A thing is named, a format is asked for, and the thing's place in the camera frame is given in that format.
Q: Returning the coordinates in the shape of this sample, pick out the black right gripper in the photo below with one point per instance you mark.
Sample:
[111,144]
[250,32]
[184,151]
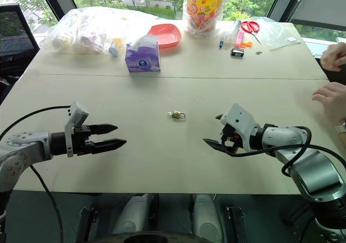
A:
[229,134]

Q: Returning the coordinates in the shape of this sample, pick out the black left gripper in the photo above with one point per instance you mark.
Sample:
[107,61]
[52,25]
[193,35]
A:
[82,141]

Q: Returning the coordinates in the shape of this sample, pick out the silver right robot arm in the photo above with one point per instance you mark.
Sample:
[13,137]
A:
[319,170]

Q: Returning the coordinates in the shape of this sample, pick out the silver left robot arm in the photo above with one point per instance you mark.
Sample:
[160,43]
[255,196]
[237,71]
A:
[24,143]

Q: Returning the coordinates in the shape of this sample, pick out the person's left hand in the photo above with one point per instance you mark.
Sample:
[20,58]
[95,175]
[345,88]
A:
[333,99]

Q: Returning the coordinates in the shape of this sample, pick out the person's right hand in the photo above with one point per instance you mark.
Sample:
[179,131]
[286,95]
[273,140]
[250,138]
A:
[335,55]

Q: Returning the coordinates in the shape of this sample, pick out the small brass padlock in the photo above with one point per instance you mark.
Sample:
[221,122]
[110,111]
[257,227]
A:
[177,115]

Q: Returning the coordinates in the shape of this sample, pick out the small black box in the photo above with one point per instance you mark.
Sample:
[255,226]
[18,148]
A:
[237,52]

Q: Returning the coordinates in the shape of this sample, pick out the white rounded robot leg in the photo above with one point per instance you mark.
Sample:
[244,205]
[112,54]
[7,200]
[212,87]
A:
[133,216]
[206,218]

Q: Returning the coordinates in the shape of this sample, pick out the purple tissue box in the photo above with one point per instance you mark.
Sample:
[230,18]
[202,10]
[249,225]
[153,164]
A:
[142,59]

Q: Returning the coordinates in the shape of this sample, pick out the blue pen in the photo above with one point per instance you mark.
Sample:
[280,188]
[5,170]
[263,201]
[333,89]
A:
[221,42]

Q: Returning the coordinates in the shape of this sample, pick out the blue and yellow tube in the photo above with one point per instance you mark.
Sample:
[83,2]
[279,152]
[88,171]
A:
[114,48]

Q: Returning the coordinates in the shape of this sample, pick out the small orange plastic piece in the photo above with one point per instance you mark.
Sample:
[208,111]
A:
[247,45]

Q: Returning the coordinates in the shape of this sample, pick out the pink highlighter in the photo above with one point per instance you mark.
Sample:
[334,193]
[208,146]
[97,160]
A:
[239,39]

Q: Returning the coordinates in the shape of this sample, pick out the clear plastic tube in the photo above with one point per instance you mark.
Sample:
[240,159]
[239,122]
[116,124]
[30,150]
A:
[232,30]

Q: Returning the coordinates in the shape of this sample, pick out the red plastic plate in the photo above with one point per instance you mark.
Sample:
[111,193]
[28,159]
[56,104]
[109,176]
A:
[166,36]

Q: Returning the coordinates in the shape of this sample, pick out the clear plastic bag of goods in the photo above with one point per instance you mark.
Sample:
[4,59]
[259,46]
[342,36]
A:
[86,29]

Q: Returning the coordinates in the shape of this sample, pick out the dark rounded robot torso edge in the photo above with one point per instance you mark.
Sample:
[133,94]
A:
[151,238]

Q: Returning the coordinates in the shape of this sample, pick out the empty clear plastic bag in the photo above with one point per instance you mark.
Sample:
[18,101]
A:
[273,33]

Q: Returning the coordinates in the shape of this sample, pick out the small white packet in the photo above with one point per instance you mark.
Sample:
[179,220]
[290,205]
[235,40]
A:
[292,39]

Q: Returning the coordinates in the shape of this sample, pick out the yellow candy jar in bag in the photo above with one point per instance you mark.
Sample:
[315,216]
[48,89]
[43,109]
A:
[204,7]

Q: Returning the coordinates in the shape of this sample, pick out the black mesh office chair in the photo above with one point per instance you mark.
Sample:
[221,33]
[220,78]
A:
[14,34]

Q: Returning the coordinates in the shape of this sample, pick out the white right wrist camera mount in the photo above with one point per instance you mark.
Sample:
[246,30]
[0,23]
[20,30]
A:
[242,119]

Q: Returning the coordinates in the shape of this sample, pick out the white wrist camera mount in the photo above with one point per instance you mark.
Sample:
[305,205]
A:
[242,119]
[76,115]

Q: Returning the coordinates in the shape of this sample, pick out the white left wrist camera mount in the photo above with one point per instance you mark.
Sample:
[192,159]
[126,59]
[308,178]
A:
[76,115]

